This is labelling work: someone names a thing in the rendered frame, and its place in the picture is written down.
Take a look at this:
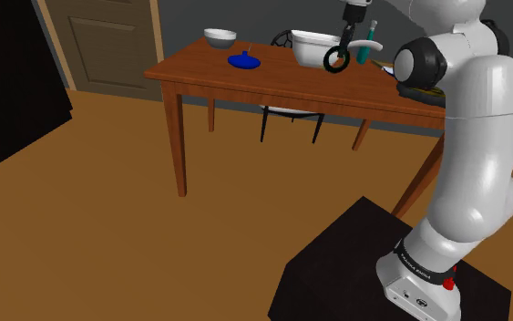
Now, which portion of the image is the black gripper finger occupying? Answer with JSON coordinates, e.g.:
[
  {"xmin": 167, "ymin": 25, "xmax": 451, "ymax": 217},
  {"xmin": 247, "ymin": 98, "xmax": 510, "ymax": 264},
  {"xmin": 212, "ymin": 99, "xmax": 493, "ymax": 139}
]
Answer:
[{"xmin": 337, "ymin": 23, "xmax": 357, "ymax": 61}]

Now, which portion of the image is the teal bottle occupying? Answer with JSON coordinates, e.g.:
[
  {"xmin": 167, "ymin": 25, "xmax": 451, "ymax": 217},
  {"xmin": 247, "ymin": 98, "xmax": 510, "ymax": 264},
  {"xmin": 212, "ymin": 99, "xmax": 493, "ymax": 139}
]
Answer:
[{"xmin": 354, "ymin": 19, "xmax": 379, "ymax": 66}]

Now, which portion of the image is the large white bowl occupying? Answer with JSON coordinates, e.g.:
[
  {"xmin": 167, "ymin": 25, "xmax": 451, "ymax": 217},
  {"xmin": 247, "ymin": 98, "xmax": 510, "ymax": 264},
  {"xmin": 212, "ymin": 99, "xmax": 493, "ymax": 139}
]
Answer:
[{"xmin": 290, "ymin": 29, "xmax": 343, "ymax": 69}]

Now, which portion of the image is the black chair white seat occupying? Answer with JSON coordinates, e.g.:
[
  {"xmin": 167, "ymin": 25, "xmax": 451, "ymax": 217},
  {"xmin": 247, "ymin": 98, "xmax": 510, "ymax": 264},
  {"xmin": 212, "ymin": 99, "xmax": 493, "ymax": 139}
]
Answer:
[{"xmin": 259, "ymin": 28, "xmax": 326, "ymax": 145}]

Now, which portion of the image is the brown wooden table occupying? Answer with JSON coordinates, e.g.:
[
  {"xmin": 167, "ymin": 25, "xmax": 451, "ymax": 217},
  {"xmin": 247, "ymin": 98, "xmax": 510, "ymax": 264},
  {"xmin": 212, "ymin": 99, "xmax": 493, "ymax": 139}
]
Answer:
[{"xmin": 143, "ymin": 36, "xmax": 448, "ymax": 220}]

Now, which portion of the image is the black round tray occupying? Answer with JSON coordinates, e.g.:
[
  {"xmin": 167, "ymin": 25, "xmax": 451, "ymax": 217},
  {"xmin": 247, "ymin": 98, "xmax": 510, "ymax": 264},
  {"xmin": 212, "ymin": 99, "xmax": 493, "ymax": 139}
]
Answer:
[{"xmin": 395, "ymin": 80, "xmax": 447, "ymax": 109}]

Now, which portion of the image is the blue round lid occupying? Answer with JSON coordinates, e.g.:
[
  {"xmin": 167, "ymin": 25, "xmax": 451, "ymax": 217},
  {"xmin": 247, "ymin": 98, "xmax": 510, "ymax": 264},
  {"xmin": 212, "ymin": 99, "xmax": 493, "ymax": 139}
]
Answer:
[{"xmin": 227, "ymin": 49, "xmax": 262, "ymax": 71}]

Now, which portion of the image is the small white bowl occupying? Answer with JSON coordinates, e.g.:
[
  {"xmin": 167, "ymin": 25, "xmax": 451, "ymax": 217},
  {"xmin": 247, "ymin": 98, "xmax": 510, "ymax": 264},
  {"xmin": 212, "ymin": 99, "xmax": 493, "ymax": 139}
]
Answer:
[{"xmin": 203, "ymin": 27, "xmax": 238, "ymax": 51}]

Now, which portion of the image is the black robot stand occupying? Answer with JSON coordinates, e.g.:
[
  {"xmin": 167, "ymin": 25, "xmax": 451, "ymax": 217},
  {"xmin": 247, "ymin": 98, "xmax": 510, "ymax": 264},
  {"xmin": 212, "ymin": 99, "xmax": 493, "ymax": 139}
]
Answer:
[{"xmin": 266, "ymin": 195, "xmax": 513, "ymax": 321}]

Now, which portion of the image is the brown panelled door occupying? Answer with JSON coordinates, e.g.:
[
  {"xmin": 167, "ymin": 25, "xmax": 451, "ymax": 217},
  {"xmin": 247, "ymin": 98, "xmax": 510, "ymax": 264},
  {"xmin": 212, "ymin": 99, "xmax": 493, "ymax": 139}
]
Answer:
[{"xmin": 36, "ymin": 0, "xmax": 165, "ymax": 103}]

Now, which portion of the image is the black cabinet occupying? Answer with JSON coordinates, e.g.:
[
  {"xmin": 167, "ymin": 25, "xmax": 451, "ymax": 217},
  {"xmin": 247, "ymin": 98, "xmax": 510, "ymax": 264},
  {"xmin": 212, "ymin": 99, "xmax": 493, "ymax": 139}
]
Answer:
[{"xmin": 0, "ymin": 0, "xmax": 75, "ymax": 181}]

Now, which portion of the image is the white curved handle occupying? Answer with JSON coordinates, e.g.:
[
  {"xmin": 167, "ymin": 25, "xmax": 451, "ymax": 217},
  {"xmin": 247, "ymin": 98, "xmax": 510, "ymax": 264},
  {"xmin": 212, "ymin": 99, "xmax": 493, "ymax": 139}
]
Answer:
[{"xmin": 348, "ymin": 38, "xmax": 385, "ymax": 53}]

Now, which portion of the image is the dark green ring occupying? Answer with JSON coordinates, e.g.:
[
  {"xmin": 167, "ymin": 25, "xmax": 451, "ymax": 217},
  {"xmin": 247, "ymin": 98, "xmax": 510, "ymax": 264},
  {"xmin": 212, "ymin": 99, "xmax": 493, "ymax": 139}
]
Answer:
[{"xmin": 322, "ymin": 45, "xmax": 352, "ymax": 75}]

